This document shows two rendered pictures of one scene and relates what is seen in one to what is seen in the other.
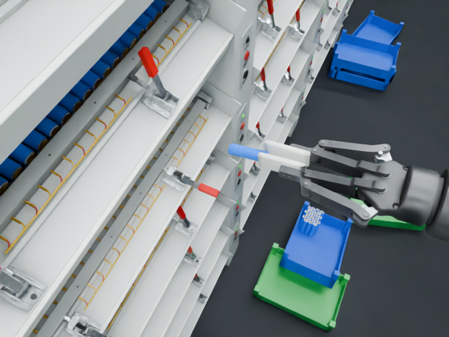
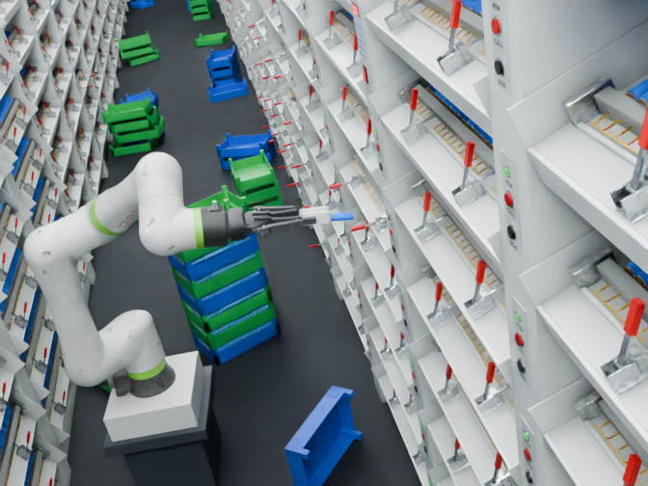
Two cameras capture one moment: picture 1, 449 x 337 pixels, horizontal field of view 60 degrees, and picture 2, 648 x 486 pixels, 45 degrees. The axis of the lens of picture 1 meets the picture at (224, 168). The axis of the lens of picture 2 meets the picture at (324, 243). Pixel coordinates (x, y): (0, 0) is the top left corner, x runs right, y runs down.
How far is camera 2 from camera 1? 1.99 m
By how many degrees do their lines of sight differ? 90
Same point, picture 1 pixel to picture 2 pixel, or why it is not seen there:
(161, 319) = (387, 322)
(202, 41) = not seen: hidden behind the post
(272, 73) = (464, 421)
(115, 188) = (353, 139)
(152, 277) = (385, 268)
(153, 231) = (369, 213)
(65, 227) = (354, 126)
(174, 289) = (395, 335)
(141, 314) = (372, 259)
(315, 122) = not seen: outside the picture
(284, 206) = not seen: outside the picture
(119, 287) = (360, 198)
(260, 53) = (426, 305)
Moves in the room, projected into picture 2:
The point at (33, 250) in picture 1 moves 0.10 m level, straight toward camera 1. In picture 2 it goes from (355, 120) to (316, 126)
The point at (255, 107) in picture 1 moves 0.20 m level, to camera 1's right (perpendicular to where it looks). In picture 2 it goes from (441, 383) to (370, 431)
